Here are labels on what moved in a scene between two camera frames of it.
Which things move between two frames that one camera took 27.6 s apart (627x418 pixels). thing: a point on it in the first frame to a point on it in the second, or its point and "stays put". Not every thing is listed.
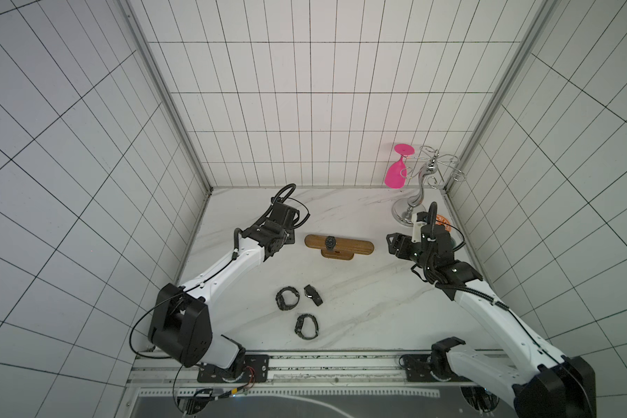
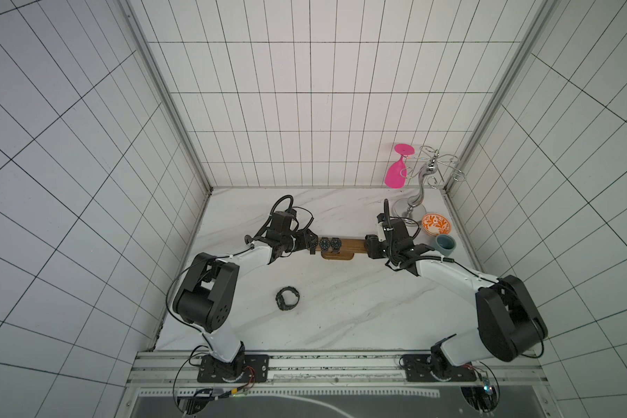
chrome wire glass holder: x=405 y=209 stays put
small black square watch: x=312 y=293 to x=325 y=246
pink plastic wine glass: x=395 y=175 stays put
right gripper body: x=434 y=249 to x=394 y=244
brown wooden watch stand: x=345 y=247 stays put
